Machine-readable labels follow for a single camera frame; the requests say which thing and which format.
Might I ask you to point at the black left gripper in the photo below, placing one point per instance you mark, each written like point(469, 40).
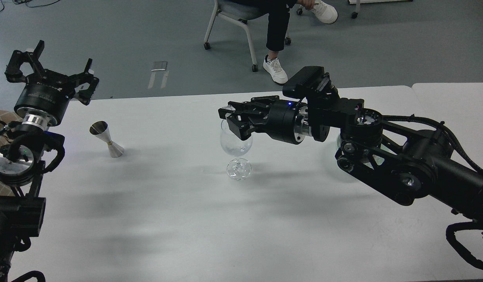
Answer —
point(43, 98)

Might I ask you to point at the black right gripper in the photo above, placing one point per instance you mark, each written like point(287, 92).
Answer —
point(282, 120)

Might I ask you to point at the steel cocktail jigger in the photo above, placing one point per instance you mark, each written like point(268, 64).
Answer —
point(100, 129)

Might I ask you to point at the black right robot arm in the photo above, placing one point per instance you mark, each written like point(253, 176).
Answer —
point(402, 157)

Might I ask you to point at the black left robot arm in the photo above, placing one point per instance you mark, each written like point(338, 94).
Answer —
point(28, 150)

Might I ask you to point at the clear wine glass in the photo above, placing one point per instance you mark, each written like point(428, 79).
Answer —
point(239, 168)

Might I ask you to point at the grey tape on floor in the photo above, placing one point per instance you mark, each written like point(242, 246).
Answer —
point(158, 75)

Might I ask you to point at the seated person in black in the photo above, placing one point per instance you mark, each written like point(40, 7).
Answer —
point(278, 20)

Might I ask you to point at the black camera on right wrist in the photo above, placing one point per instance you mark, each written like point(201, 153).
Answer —
point(310, 82)

